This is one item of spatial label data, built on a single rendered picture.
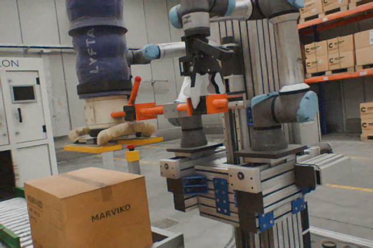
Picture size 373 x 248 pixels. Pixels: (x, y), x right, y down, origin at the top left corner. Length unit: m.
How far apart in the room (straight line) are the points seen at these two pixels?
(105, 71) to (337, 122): 9.04
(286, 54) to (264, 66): 0.36
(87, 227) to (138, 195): 0.27
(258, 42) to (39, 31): 9.66
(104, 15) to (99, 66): 0.20
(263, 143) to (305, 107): 0.22
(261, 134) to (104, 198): 0.73
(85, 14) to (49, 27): 9.71
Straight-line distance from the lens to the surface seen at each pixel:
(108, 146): 1.18
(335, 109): 9.93
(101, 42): 1.29
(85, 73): 1.30
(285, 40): 1.27
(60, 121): 10.35
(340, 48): 8.51
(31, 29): 10.86
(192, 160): 1.65
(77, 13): 1.34
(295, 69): 1.27
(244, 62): 1.62
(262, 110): 1.33
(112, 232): 1.52
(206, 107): 0.84
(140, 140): 1.26
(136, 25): 12.37
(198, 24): 0.88
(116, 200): 1.49
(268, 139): 1.33
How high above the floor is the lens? 1.26
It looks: 3 degrees down
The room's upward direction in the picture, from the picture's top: 7 degrees counter-clockwise
